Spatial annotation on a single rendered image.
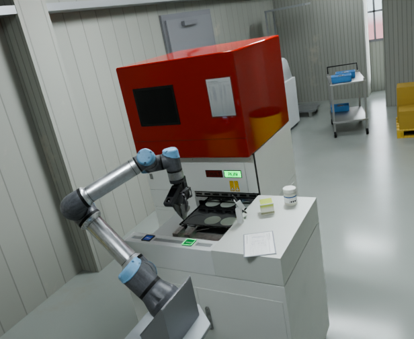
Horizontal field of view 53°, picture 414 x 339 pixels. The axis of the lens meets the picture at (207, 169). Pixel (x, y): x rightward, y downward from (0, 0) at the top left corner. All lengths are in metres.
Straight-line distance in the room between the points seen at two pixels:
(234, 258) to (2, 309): 2.27
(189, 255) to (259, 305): 0.41
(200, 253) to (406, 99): 5.02
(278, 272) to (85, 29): 3.19
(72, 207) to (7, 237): 1.85
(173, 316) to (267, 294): 0.52
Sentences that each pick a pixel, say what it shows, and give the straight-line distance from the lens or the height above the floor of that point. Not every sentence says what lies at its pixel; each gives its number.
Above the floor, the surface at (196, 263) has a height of 0.88.
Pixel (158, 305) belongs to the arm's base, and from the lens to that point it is 1.74.
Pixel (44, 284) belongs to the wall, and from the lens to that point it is 3.98.
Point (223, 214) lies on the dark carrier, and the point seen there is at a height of 0.90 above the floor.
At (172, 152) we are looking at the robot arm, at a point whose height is 1.45.
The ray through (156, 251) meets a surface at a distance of 2.22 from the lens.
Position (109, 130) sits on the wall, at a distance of 4.43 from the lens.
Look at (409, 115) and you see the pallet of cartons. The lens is 6.31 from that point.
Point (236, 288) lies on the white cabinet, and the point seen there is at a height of 0.76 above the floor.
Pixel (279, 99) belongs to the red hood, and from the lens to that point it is 2.85.
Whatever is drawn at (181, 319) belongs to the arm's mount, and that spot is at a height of 0.89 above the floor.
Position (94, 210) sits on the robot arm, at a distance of 1.97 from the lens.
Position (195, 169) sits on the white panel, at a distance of 2.63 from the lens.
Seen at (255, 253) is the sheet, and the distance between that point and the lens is 1.93.
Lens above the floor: 1.97
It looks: 19 degrees down
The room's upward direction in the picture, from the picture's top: 11 degrees counter-clockwise
